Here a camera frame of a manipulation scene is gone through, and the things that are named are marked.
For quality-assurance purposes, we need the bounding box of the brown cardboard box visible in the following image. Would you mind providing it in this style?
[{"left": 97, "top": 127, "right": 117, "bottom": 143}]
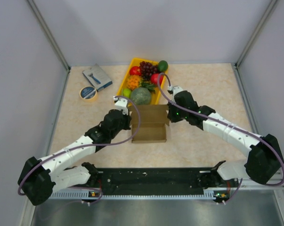
[{"left": 129, "top": 105, "right": 170, "bottom": 144}]

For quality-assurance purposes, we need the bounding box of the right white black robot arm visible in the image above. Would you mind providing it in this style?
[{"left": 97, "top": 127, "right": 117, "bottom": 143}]
[{"left": 168, "top": 87, "right": 284, "bottom": 186}]

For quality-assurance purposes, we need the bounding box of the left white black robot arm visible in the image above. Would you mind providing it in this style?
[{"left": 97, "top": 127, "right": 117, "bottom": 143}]
[{"left": 17, "top": 109, "right": 131, "bottom": 206}]

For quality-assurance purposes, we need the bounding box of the blue razor package box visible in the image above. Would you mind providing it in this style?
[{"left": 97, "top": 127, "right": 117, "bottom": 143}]
[{"left": 82, "top": 64, "right": 113, "bottom": 92}]

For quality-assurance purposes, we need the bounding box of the small green lime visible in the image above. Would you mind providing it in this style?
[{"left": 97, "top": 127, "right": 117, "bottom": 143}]
[{"left": 122, "top": 88, "right": 132, "bottom": 98}]

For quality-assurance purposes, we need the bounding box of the green round melon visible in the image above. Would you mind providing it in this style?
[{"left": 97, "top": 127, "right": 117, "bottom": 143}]
[{"left": 130, "top": 88, "right": 152, "bottom": 105}]

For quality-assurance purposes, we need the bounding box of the beige masking tape roll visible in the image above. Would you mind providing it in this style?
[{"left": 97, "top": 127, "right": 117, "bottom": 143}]
[{"left": 79, "top": 86, "right": 97, "bottom": 102}]

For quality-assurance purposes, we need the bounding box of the red pomegranate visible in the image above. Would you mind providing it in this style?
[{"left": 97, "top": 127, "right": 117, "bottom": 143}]
[{"left": 150, "top": 73, "right": 164, "bottom": 86}]

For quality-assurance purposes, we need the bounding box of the orange pineapple with leaves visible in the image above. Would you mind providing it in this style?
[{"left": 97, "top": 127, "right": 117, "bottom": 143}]
[{"left": 126, "top": 75, "right": 155, "bottom": 93}]

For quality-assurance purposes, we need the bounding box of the green avocado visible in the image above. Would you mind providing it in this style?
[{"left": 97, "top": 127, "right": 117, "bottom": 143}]
[{"left": 157, "top": 60, "right": 169, "bottom": 73}]

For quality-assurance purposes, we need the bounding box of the dark purple grape bunch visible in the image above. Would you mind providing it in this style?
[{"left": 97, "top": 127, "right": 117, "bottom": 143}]
[{"left": 139, "top": 61, "right": 158, "bottom": 80}]

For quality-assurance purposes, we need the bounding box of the red apple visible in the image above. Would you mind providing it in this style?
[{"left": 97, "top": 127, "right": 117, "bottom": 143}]
[{"left": 129, "top": 66, "right": 142, "bottom": 76}]

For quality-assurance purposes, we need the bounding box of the yellow plastic tray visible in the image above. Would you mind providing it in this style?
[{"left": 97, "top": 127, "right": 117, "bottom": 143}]
[{"left": 117, "top": 58, "right": 168, "bottom": 105}]

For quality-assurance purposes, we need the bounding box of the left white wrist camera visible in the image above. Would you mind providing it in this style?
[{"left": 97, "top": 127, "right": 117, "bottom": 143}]
[{"left": 114, "top": 96, "right": 129, "bottom": 115}]

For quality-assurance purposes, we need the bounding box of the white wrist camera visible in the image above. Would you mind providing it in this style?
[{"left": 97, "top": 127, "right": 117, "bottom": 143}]
[
  {"left": 114, "top": 96, "right": 129, "bottom": 115},
  {"left": 167, "top": 85, "right": 184, "bottom": 95}
]

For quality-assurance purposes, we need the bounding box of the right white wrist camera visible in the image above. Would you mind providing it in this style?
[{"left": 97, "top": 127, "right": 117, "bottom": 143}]
[{"left": 167, "top": 85, "right": 184, "bottom": 95}]

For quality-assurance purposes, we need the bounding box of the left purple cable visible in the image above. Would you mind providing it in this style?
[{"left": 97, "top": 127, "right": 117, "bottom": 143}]
[{"left": 17, "top": 95, "right": 141, "bottom": 205}]

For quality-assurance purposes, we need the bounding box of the aluminium front rail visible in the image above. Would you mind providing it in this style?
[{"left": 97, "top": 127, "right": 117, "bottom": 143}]
[{"left": 28, "top": 169, "right": 284, "bottom": 200}]

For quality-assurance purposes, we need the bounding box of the left aluminium frame post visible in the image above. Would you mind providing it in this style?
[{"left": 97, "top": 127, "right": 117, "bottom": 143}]
[{"left": 26, "top": 0, "right": 71, "bottom": 72}]

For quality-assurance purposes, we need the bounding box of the aluminium frame post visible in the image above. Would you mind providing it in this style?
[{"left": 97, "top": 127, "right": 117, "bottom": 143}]
[
  {"left": 234, "top": 0, "right": 279, "bottom": 70},
  {"left": 26, "top": 0, "right": 71, "bottom": 72}
]

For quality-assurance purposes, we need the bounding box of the right aluminium frame post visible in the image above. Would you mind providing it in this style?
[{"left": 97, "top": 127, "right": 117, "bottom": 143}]
[{"left": 234, "top": 0, "right": 279, "bottom": 70}]

